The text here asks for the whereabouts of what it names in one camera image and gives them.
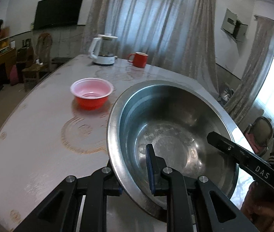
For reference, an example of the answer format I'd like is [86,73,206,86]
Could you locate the wall electrical panel box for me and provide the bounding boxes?
[221,9,248,43]

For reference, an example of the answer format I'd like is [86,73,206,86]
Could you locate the dark chair by window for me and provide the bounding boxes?
[243,116,273,157]

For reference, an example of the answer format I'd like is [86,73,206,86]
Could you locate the red plastic bowl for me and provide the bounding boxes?
[70,78,114,111]

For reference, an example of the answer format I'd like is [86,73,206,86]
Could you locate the black wall television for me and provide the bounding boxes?
[33,0,83,30]

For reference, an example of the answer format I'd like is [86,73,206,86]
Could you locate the wooden chair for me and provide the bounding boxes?
[22,32,53,92]

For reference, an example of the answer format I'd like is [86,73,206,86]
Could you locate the red mug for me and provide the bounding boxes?
[127,52,149,69]

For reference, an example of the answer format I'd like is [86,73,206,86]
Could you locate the beige right window curtain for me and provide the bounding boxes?
[224,16,274,125]

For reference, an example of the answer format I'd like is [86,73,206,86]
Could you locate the stainless steel bowl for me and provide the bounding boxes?
[107,80,239,222]

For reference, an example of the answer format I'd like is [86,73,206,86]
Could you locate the beige window curtain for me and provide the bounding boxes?
[224,16,274,125]
[81,0,218,97]

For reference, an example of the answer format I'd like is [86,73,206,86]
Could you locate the person's right hand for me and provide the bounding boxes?
[240,181,274,231]

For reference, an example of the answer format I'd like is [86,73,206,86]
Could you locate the white glass electric kettle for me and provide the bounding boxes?
[88,34,118,66]

